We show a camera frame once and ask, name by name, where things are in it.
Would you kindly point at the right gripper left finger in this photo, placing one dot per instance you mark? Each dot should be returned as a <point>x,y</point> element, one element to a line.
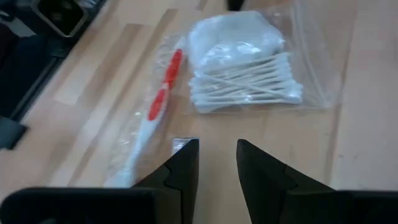
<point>183,174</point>

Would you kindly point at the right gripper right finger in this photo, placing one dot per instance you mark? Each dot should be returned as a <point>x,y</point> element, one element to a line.
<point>264,183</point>

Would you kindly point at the bagged red toothbrush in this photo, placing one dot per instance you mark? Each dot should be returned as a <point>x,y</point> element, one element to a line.
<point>158,102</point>

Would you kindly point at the bagged cotton swabs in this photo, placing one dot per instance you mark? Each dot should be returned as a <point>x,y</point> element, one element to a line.
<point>242,62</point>

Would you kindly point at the grey rimmed black floor bin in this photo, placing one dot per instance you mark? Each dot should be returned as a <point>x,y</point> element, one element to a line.
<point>62,14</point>

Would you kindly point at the small black edge bracket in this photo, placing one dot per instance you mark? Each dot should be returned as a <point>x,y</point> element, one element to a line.
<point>11,132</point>

